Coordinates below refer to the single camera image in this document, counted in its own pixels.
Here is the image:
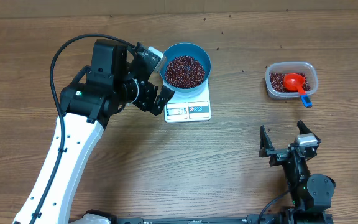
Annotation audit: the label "clear plastic container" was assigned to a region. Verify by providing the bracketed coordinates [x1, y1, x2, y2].
[265, 62, 318, 100]

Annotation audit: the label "red measuring scoop blue handle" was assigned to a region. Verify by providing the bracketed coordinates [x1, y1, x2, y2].
[283, 73, 313, 108]

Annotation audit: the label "red beans in container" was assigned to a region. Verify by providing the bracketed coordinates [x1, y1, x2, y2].
[269, 73, 311, 93]

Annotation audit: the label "white digital kitchen scale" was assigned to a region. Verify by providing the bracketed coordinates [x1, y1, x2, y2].
[164, 80, 212, 123]

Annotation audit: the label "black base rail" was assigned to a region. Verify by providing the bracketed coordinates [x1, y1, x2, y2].
[70, 210, 334, 224]

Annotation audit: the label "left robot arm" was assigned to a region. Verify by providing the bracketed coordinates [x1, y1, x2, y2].
[14, 39, 173, 223]

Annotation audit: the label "blue plastic bowl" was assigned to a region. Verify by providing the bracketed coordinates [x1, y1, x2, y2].
[160, 42, 212, 87]

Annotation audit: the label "red beans in bowl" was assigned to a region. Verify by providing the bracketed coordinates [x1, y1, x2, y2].
[165, 55, 205, 89]

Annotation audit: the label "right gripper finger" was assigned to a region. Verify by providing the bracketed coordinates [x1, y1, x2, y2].
[297, 120, 313, 134]
[259, 126, 275, 157]

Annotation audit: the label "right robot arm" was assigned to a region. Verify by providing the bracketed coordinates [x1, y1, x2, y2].
[257, 120, 336, 223]

